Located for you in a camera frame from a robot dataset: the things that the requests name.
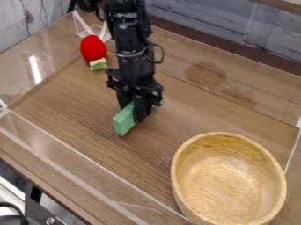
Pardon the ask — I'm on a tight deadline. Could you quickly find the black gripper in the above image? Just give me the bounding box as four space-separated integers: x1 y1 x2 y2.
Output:
106 52 163 123

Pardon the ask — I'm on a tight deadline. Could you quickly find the green rectangular block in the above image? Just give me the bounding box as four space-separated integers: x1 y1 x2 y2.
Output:
112 102 135 136

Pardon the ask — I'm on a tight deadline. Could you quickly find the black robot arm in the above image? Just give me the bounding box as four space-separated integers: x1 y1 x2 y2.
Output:
73 0 164 123

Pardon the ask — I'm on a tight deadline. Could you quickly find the brown wooden bowl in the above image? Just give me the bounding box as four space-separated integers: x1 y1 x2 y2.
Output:
169 132 286 225

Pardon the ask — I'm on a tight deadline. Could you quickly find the red plush strawberry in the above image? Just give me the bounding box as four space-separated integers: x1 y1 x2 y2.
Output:
80 35 108 70

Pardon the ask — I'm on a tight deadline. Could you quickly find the black table leg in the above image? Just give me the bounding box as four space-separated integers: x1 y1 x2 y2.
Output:
29 185 42 203

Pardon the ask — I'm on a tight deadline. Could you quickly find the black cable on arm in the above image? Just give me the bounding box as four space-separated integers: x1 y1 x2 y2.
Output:
144 42 165 65

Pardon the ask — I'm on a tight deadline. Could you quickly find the clear acrylic corner bracket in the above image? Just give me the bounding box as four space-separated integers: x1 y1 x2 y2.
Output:
72 11 111 42

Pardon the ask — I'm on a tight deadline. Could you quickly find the black cable under table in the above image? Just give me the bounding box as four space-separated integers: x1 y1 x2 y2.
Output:
0 201 28 225

